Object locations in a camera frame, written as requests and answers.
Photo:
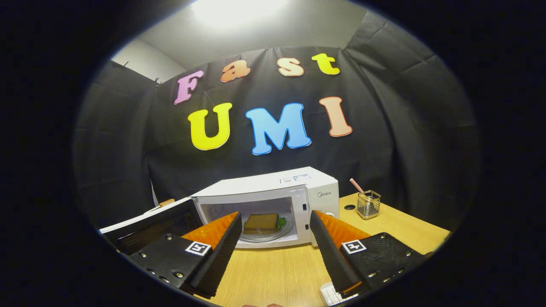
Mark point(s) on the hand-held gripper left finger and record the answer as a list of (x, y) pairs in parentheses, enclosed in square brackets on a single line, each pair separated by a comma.
[(219, 256)]

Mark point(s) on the red striped straw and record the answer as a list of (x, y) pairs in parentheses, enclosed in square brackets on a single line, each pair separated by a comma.
[(356, 185)]

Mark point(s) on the glass turntable plate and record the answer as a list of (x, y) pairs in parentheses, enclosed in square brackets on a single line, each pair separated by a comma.
[(268, 237)]

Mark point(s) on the black backdrop cloth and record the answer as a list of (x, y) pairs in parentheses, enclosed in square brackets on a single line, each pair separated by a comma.
[(405, 149)]

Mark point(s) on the metal mesh cup holder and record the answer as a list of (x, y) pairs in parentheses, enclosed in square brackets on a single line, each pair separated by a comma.
[(369, 207)]

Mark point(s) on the white rectangular tray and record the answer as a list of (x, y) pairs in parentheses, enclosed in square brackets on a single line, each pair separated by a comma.
[(330, 294)]

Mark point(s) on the black table grommet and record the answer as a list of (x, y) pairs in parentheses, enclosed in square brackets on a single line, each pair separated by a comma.
[(349, 207)]

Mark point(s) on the brown bread lettuce sandwich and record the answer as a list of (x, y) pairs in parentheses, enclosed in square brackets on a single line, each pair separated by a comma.
[(260, 222)]

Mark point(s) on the white microwave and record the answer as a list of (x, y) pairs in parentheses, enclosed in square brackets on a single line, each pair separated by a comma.
[(256, 185)]

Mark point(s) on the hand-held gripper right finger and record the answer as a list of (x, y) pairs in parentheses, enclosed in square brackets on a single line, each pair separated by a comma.
[(332, 256)]

